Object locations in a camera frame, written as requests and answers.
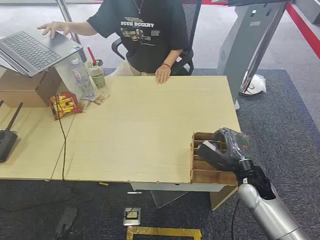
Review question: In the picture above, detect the brown cardboard box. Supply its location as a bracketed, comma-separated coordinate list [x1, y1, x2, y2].
[0, 67, 66, 108]

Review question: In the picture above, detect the red floor stripe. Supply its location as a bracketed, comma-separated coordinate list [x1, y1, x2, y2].
[285, 1, 320, 61]

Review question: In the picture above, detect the yellow floor tape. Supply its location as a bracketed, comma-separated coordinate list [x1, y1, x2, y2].
[126, 226, 202, 240]

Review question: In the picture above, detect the red straw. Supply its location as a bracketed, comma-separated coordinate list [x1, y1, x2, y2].
[87, 46, 97, 66]

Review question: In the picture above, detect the red snack packet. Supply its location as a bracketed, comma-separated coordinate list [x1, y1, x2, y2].
[48, 91, 83, 121]

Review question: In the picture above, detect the person's right hand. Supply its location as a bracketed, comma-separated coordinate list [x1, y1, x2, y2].
[36, 20, 71, 39]

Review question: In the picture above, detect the person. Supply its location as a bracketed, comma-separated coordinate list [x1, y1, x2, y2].
[36, 0, 191, 85]

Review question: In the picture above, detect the person's hand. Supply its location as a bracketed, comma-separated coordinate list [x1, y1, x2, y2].
[155, 64, 171, 85]
[36, 20, 71, 39]

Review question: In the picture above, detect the clear plastic water bottle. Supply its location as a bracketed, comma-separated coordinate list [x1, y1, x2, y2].
[71, 58, 96, 100]

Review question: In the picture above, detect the floor socket plate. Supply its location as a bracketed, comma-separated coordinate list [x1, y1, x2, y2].
[122, 207, 141, 226]

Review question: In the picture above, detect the black device with handle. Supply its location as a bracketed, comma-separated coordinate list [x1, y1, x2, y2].
[0, 102, 23, 164]

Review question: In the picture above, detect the person's left hand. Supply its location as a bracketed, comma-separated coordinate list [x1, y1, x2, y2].
[155, 64, 171, 85]

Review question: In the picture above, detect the white plastic bag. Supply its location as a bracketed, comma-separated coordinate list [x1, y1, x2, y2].
[238, 73, 267, 96]

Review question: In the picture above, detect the milk tea cup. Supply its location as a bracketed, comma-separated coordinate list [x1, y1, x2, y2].
[87, 59, 106, 90]

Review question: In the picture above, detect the grey laptop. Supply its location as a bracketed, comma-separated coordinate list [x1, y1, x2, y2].
[0, 30, 84, 78]

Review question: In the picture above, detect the grey metal stand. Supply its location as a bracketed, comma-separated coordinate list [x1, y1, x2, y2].
[217, 0, 288, 111]

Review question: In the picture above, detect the small printed snack packet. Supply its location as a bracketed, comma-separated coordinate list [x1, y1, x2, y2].
[93, 92, 110, 106]

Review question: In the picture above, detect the wooden slotted card holder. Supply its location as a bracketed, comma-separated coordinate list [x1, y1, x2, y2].
[190, 132, 238, 186]

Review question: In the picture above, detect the black office chair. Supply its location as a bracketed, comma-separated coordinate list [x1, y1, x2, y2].
[111, 0, 202, 76]

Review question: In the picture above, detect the white card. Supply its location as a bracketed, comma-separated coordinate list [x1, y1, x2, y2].
[202, 141, 217, 152]

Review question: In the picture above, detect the black cable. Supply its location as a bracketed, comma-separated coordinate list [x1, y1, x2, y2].
[54, 94, 67, 181]

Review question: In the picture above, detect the grey metal pole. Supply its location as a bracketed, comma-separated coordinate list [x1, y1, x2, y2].
[55, 0, 88, 63]

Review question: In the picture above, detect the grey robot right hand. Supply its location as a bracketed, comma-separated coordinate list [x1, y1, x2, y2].
[196, 127, 254, 176]

